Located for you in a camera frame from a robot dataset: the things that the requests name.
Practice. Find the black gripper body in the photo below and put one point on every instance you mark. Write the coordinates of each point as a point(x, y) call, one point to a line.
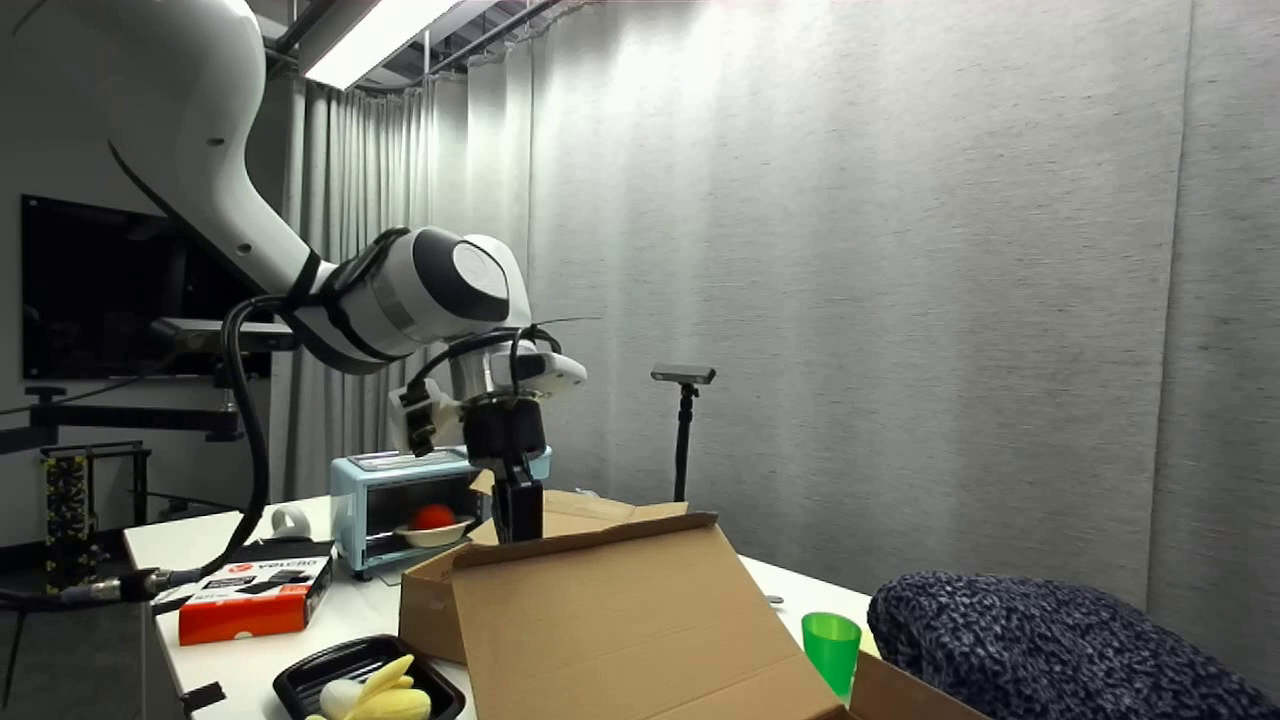
point(504, 434)

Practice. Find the brown cardboard box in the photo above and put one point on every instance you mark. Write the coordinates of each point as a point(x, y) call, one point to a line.
point(615, 627)

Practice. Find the white black Franka robot arm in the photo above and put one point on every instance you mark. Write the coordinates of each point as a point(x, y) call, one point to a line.
point(401, 285)

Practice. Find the red printed box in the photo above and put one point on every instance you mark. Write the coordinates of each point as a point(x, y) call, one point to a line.
point(246, 617)

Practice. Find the red tomato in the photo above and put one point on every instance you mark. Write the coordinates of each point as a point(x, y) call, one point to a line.
point(433, 519)

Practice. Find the white dish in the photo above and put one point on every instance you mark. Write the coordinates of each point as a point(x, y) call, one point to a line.
point(433, 537)

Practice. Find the light blue toaster oven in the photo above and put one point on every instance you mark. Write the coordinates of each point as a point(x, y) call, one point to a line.
point(385, 481)

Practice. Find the yellow banana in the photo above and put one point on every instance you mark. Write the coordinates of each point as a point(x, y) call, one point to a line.
point(390, 690)

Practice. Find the grey computer mouse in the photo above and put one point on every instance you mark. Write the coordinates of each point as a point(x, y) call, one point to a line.
point(291, 520)

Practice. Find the black flat device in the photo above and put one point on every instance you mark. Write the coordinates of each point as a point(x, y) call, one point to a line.
point(284, 550)

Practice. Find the black plastic tray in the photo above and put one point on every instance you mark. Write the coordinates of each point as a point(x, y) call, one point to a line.
point(312, 673)

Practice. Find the green plastic cup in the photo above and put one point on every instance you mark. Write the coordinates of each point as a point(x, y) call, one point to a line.
point(831, 646)

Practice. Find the small black table item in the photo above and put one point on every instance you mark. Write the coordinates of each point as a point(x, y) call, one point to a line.
point(203, 692)

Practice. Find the grey curtain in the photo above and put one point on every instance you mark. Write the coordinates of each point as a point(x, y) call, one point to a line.
point(864, 265)

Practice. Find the ceiling light panel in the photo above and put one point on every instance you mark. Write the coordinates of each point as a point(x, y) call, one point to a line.
point(380, 39)

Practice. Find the black monitor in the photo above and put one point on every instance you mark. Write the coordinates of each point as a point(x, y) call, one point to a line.
point(106, 285)

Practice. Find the black equipment rack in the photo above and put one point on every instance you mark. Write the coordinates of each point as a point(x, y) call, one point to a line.
point(73, 513)

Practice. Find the dark blue fuzzy cushion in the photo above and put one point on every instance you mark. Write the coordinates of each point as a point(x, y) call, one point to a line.
point(1054, 654)

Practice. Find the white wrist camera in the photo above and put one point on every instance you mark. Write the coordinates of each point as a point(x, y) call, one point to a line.
point(555, 368)

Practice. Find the black camera stand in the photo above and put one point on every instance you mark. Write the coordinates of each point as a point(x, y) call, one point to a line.
point(687, 447)

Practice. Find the black camera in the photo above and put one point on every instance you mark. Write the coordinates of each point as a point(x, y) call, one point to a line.
point(680, 375)

